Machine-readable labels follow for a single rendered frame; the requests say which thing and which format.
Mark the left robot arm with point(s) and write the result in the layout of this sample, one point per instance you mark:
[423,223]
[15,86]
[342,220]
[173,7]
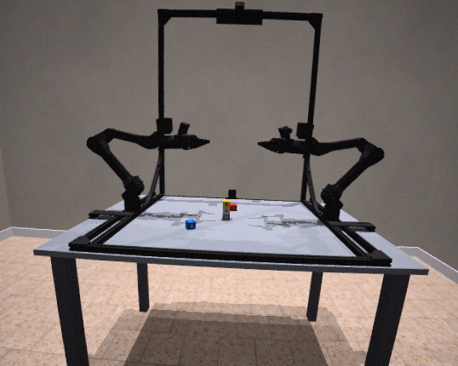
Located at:
[332,193]

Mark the blue block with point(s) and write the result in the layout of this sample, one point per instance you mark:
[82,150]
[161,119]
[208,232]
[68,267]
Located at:
[190,224]

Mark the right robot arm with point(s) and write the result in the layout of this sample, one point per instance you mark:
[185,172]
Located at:
[99,145]

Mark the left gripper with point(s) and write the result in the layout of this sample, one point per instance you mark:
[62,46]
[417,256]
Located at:
[275,145]

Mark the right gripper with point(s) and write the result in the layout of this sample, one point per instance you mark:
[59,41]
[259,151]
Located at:
[191,141]

